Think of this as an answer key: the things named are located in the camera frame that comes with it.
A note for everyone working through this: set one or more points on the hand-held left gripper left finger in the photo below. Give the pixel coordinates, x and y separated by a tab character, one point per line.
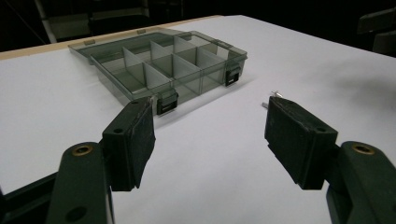
130	146

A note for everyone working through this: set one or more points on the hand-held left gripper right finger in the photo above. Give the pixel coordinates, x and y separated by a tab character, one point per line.
299	143

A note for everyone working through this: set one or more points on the small metal screw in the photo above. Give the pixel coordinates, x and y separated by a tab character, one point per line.
276	93
265	104

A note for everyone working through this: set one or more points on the transparent grey compartment box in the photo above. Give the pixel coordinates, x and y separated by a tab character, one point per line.
162	67

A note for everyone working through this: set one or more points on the dark chair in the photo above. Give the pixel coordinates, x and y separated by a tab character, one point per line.
378	28

